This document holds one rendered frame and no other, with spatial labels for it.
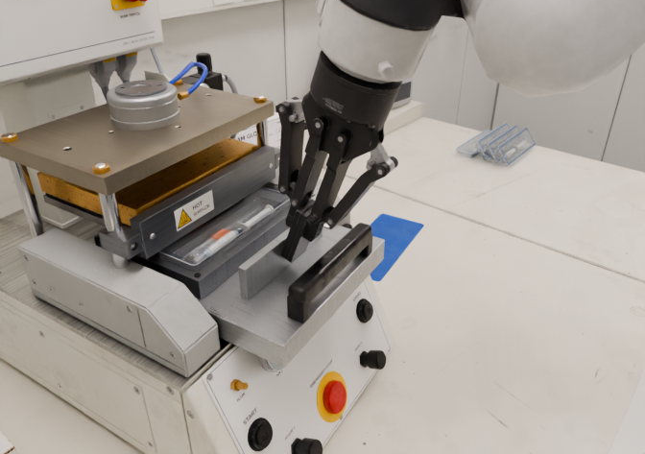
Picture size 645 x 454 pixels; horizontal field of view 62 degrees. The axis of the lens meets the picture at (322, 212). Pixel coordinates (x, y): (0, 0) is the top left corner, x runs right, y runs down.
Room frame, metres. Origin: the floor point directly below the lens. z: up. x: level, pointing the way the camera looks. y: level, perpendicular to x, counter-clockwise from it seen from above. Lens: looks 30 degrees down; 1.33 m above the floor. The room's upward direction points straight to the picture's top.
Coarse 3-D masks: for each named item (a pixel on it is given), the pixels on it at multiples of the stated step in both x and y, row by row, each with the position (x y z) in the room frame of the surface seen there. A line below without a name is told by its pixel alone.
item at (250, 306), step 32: (256, 256) 0.47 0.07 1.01; (320, 256) 0.53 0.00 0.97; (224, 288) 0.47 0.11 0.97; (256, 288) 0.46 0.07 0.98; (288, 288) 0.47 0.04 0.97; (352, 288) 0.50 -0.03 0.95; (224, 320) 0.42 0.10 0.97; (256, 320) 0.42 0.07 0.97; (288, 320) 0.42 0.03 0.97; (320, 320) 0.44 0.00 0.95; (256, 352) 0.40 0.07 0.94; (288, 352) 0.39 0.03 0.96
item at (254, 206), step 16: (256, 192) 0.63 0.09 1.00; (272, 192) 0.63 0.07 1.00; (240, 208) 0.58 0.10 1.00; (256, 208) 0.58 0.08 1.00; (272, 208) 0.58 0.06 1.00; (208, 224) 0.55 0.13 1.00; (224, 224) 0.55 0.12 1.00; (240, 224) 0.55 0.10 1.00; (192, 240) 0.51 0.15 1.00; (208, 240) 0.51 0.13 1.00; (224, 240) 0.51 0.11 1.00; (176, 256) 0.48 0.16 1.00; (192, 256) 0.48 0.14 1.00
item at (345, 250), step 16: (352, 240) 0.50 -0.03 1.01; (368, 240) 0.53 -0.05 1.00; (336, 256) 0.47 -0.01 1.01; (352, 256) 0.49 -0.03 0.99; (304, 272) 0.45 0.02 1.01; (320, 272) 0.44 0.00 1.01; (336, 272) 0.46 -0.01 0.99; (304, 288) 0.42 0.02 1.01; (320, 288) 0.44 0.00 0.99; (288, 304) 0.42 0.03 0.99; (304, 304) 0.41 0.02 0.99; (304, 320) 0.41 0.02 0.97
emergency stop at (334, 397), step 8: (328, 384) 0.48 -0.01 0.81; (336, 384) 0.48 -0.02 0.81; (328, 392) 0.47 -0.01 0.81; (336, 392) 0.48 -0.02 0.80; (344, 392) 0.48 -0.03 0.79; (328, 400) 0.46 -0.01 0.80; (336, 400) 0.47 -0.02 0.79; (344, 400) 0.48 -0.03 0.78; (328, 408) 0.46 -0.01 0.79; (336, 408) 0.46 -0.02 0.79
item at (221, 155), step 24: (216, 144) 0.66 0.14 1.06; (240, 144) 0.66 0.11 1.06; (168, 168) 0.59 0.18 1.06; (192, 168) 0.59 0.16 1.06; (216, 168) 0.59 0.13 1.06; (48, 192) 0.57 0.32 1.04; (72, 192) 0.54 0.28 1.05; (96, 192) 0.52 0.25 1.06; (120, 192) 0.52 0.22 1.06; (144, 192) 0.52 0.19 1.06; (168, 192) 0.52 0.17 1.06; (96, 216) 0.52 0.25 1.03; (120, 216) 0.50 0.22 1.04
